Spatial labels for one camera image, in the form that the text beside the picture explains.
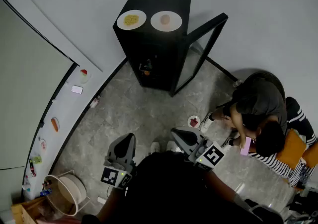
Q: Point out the white curved ledge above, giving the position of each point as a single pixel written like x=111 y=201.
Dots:
x=64 y=108

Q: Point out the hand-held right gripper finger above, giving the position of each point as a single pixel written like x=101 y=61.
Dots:
x=183 y=147
x=186 y=136

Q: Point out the person's right forearm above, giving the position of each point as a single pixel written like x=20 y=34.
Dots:
x=218 y=183

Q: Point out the person's white left shoe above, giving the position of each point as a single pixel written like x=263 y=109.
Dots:
x=154 y=147

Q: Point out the red drink can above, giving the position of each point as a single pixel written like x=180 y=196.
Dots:
x=32 y=169

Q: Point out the cup with watermelon toy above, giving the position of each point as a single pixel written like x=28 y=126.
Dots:
x=84 y=76

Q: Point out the green toy vegetable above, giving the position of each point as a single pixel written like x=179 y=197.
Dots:
x=37 y=160

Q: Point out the small orange red toy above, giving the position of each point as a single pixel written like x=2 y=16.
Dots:
x=146 y=72

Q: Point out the small white red bottle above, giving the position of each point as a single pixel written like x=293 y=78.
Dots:
x=95 y=101

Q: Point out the person's white right shoe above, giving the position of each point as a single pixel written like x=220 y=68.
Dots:
x=171 y=146

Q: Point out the person's black clothing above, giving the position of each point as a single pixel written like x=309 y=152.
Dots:
x=169 y=188

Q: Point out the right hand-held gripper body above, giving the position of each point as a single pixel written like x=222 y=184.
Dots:
x=211 y=156

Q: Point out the pink smartphone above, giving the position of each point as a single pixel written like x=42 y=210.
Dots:
x=245 y=147

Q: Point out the black round chair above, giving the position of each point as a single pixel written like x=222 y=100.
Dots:
x=275 y=79

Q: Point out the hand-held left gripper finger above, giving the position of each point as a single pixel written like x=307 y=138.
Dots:
x=115 y=152
x=131 y=151

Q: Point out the white smartphone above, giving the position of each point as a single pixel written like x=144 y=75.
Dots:
x=77 y=89

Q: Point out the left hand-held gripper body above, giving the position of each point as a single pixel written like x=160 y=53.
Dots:
x=109 y=177

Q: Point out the small plate with red food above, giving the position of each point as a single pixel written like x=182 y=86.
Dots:
x=193 y=121

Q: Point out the person's left forearm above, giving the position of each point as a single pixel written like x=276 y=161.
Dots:
x=109 y=205

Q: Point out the person's white shoe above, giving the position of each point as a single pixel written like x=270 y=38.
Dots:
x=154 y=147
x=171 y=146

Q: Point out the clear water bottle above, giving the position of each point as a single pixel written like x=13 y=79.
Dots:
x=237 y=83

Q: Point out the wooden box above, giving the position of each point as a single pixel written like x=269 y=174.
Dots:
x=24 y=211

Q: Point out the small white red dish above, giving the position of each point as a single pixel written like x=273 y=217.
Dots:
x=43 y=145

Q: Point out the white round plate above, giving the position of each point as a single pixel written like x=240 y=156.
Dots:
x=156 y=25
x=121 y=23

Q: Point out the yellow instant noodle block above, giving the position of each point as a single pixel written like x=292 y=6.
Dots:
x=131 y=20

